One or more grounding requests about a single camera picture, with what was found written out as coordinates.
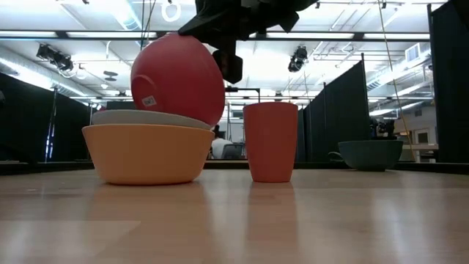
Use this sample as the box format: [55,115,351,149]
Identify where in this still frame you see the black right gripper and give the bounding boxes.
[178,0,319,84]

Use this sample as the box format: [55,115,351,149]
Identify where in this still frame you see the red bowl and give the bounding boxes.
[130,32,226,128]

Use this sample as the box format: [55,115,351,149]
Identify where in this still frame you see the white bowl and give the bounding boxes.
[91,109,213,131]

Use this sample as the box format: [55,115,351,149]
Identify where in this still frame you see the orange cup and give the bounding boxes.
[243,101,299,183]

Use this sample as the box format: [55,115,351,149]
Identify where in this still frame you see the light orange bowl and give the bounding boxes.
[82,123,215,186]

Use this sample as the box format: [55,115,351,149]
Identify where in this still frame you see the teal blue bowl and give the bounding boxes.
[337,139,404,172]

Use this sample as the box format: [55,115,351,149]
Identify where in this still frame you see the black ceiling spotlight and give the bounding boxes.
[35,43,75,73]
[287,45,309,73]

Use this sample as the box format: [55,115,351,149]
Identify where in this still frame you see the person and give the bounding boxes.
[210,124,235,161]

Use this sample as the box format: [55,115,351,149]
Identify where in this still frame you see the grey office chair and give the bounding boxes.
[219,142,247,161]

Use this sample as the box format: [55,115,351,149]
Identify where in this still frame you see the black partition panel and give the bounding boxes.
[296,60,372,163]

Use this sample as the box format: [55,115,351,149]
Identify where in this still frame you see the white ceiling vent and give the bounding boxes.
[405,43,422,63]

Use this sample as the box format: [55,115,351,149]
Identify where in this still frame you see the large black partition curtain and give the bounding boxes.
[426,0,469,164]

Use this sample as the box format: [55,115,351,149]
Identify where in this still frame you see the white hanging ring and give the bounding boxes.
[160,0,182,23]

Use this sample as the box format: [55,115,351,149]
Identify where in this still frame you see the silver air duct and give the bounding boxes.
[0,45,95,98]

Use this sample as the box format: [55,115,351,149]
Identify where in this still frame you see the yellow hanging rope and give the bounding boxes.
[377,0,418,162]

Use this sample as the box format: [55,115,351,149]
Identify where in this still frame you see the black curtain wall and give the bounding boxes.
[0,72,95,163]

